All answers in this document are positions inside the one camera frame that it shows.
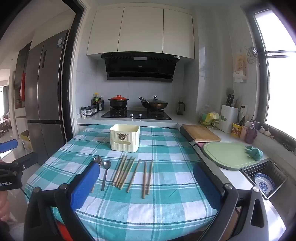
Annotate white knife block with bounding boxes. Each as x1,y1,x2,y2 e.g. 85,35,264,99
218,104,239,133

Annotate dark door frame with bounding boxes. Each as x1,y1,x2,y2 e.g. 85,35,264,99
60,0,86,142

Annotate black sink drain basket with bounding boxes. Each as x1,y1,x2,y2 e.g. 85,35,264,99
242,160,287,200

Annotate hanging paper bag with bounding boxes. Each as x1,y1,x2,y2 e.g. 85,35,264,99
233,53,247,83

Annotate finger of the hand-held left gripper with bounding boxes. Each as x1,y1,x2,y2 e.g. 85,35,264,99
10,152,39,173
0,139,18,154

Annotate white wall cabinet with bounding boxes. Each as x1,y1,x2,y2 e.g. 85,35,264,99
87,7,195,59

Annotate wooden dining furniture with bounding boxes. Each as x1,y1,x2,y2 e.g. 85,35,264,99
0,116,10,139

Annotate yellow printed cup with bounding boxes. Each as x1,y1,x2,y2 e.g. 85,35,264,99
232,123,242,139

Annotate dark wok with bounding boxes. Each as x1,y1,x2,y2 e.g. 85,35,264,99
138,97,169,110

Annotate cream ribbed storage box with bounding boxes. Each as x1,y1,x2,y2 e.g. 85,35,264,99
109,124,140,153

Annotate black range hood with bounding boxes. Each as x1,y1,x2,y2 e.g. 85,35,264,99
101,52,181,83

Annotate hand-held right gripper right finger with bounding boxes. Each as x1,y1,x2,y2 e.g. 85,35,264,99
193,163,269,241

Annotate wire wall rack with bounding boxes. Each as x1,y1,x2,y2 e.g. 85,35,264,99
244,46,259,66

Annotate grey refrigerator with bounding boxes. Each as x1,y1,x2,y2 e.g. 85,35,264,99
24,30,70,160

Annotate metal spoon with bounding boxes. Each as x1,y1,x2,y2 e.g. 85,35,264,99
101,159,112,191

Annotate window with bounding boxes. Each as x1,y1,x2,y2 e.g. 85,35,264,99
252,7,296,139

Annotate yellow green plastic bags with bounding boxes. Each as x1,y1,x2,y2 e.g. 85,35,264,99
200,105,220,127

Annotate blue white patterned bowl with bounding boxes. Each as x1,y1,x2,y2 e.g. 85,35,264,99
254,173,276,196

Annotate purple soap bottle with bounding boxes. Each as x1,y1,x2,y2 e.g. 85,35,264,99
245,122,258,144

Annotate bundle of wooden chopsticks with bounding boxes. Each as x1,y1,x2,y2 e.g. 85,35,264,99
119,157,136,190

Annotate teal checkered tablecloth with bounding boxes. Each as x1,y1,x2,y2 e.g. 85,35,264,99
24,124,219,241

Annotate green cutting board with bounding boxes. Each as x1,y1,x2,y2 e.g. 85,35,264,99
201,142,260,171

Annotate cardboard box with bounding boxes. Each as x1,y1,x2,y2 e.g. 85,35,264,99
20,130,34,154

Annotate green dish cloth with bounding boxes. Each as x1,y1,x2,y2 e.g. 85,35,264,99
245,146,264,161

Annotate black gas stove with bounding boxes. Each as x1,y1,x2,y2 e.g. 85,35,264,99
100,108,173,121

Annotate black clay pot red lid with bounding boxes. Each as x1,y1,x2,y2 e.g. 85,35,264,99
108,95,129,108

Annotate stainless steel sink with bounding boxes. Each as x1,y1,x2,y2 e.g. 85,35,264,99
242,158,289,241

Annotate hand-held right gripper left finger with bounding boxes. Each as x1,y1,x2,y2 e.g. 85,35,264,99
23,161,100,241

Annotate person's left hand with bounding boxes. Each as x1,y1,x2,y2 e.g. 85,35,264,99
0,191,11,222

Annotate glass wok lid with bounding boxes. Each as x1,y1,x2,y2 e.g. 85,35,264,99
146,95,165,103

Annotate wooden handled spoon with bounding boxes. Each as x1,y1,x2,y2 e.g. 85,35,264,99
91,155,103,193

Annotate wooden cutting board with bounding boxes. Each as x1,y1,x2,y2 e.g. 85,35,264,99
182,124,222,142

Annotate red hanging cloth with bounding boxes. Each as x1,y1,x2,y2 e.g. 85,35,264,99
20,73,26,100

